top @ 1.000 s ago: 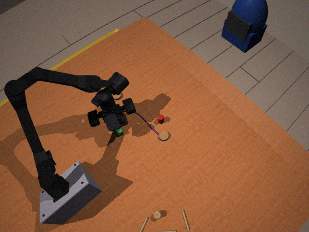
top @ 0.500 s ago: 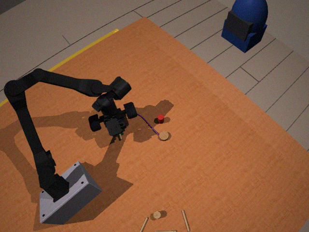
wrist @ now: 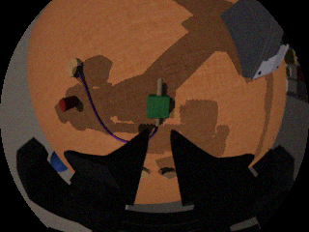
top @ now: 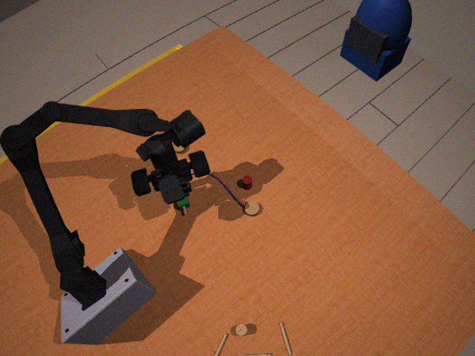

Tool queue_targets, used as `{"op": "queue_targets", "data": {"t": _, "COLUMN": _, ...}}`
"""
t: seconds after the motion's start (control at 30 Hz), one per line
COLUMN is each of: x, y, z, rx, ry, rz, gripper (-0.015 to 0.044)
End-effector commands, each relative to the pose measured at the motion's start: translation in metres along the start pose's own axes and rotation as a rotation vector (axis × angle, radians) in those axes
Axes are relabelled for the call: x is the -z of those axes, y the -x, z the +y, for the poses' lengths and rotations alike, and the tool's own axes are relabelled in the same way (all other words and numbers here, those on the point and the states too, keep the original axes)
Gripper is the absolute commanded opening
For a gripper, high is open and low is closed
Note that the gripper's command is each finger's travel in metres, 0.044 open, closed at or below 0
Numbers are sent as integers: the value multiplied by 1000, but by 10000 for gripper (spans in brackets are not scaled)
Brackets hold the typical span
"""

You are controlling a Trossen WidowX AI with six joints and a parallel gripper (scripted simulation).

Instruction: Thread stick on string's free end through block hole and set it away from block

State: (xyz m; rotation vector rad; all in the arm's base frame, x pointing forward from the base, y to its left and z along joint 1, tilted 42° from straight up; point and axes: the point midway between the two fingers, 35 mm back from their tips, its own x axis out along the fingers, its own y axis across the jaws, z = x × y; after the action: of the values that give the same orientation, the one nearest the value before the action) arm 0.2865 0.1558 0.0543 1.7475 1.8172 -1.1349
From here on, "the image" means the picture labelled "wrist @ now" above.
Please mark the red cylinder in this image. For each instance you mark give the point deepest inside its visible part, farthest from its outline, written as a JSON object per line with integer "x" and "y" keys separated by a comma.
{"x": 68, "y": 102}

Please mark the green block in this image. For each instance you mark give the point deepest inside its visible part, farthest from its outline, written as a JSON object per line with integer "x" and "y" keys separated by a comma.
{"x": 158, "y": 107}

